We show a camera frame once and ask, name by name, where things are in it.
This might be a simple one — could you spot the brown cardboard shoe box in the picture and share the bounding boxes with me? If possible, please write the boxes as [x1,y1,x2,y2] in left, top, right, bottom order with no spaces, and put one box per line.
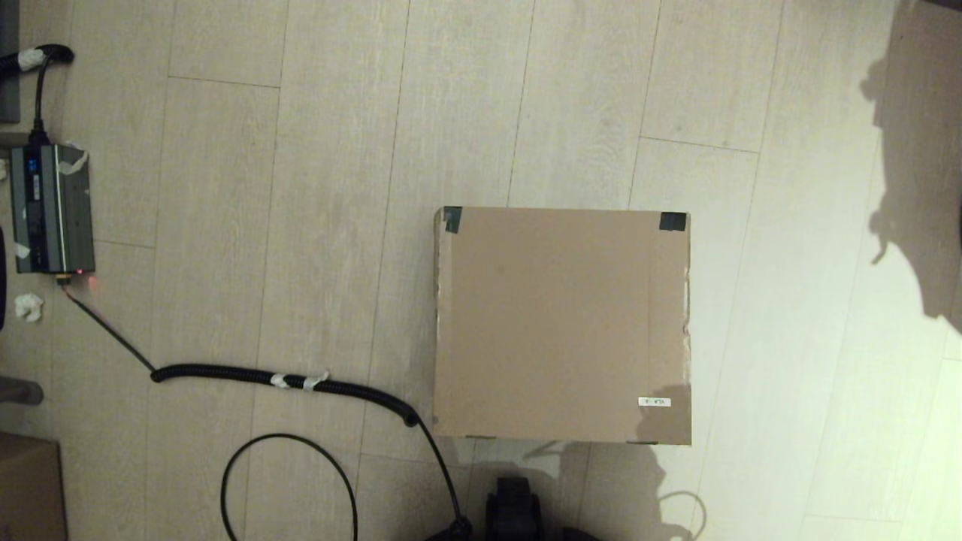
[432,206,692,446]

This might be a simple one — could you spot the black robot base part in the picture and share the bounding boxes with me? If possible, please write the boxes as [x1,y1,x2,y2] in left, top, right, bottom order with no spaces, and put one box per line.
[485,476,543,541]

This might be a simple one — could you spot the white tape strip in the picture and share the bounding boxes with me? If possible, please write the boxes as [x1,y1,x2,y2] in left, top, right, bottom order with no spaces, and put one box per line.
[269,370,331,391]

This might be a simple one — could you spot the grey metal power supply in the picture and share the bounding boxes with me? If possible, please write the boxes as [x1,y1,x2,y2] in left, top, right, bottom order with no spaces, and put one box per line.
[9,143,96,275]

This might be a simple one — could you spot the grey furniture foot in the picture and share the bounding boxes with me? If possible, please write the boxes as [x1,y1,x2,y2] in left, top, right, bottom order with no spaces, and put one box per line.
[0,376,44,407]

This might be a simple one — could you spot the brown cardboard carton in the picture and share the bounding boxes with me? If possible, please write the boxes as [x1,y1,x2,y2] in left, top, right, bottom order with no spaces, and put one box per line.
[0,432,68,541]

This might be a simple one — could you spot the dark grey panel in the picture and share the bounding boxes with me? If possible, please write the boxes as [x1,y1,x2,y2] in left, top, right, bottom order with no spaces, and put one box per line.
[0,0,21,125]

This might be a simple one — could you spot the thin black looped cable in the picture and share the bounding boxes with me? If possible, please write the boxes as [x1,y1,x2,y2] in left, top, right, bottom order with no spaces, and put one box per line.
[220,433,358,541]

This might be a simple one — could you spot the black corrugated cable conduit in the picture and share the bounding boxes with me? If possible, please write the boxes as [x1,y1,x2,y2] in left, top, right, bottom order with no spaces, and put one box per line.
[150,364,420,429]

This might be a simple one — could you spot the thin red black wire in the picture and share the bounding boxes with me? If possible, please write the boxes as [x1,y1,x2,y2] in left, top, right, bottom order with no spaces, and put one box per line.
[59,274,156,374]

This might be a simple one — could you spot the black power cord with plug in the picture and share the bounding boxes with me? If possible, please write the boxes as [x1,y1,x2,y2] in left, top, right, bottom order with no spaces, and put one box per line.
[0,44,76,147]

